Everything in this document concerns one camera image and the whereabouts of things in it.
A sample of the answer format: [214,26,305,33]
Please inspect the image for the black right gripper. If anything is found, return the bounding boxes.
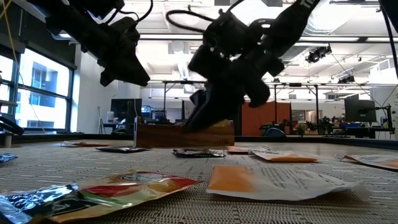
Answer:
[183,43,285,133]

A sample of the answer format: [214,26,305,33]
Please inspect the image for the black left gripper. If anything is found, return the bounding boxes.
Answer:
[88,27,151,88]

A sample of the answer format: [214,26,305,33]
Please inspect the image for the yellow and red tea bag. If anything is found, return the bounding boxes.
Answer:
[0,169,203,224]
[214,119,234,129]

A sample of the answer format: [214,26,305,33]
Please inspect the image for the wooden three-compartment organizer box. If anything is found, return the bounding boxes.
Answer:
[133,116,236,149]

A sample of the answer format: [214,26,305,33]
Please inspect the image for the orange and white tea bag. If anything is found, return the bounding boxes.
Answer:
[206,164,371,202]
[338,154,398,171]
[226,145,271,156]
[60,141,111,147]
[251,150,320,164]

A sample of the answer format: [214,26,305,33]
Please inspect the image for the black monitor on arm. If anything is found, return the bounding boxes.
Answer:
[344,98,377,123]

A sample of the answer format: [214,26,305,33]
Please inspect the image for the black monitor on stand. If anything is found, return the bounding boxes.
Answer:
[110,98,143,119]

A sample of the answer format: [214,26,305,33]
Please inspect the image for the blue office chair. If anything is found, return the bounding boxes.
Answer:
[264,127,287,138]

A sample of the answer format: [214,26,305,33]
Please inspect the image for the grey woven placemat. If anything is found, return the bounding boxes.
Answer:
[0,145,398,224]

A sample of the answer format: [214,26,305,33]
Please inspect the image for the orange room partition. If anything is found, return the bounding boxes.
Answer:
[241,101,292,137]

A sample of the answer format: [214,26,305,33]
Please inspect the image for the small potted office plant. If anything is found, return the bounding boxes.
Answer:
[295,122,308,137]

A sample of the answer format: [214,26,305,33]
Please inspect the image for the large glass window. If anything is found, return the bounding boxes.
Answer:
[0,46,77,133]

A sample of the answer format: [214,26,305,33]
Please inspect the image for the long ceiling light strip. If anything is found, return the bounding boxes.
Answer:
[138,32,398,44]

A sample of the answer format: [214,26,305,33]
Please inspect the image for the background office desk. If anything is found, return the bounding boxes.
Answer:
[340,126,396,140]

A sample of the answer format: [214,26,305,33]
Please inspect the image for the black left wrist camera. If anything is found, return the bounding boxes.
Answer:
[107,17,141,44]

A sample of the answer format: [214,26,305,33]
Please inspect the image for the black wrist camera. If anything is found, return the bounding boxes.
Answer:
[203,9,249,50]
[107,17,141,44]

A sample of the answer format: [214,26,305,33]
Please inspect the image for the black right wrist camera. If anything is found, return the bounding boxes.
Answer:
[203,9,249,50]

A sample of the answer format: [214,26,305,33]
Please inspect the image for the black metal rack frame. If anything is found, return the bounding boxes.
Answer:
[161,80,320,125]

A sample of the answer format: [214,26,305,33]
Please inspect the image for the black ceiling-mounted camera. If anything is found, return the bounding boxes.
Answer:
[337,73,357,85]
[305,44,333,64]

